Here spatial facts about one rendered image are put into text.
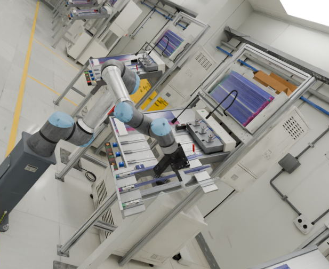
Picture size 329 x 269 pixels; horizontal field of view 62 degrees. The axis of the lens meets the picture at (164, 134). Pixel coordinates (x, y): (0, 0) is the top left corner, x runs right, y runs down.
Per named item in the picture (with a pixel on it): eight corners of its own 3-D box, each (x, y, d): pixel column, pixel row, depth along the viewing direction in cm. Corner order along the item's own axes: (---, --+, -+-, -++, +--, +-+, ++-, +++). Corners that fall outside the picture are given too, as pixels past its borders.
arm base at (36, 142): (27, 150, 141) (38, 136, 139) (26, 133, 152) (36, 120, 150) (53, 160, 151) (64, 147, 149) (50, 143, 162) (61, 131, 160)
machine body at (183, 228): (96, 256, 200) (153, 199, 187) (86, 190, 254) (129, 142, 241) (157, 271, 238) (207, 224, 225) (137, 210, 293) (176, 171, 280)
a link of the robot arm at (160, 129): (157, 113, 118) (171, 118, 112) (166, 133, 124) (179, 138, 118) (144, 125, 114) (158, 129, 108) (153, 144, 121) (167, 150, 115)
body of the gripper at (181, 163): (191, 167, 126) (183, 148, 119) (174, 175, 125) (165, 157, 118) (185, 157, 132) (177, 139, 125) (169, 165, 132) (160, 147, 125)
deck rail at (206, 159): (128, 180, 169) (128, 172, 166) (128, 177, 171) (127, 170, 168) (229, 159, 190) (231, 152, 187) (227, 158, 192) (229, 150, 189)
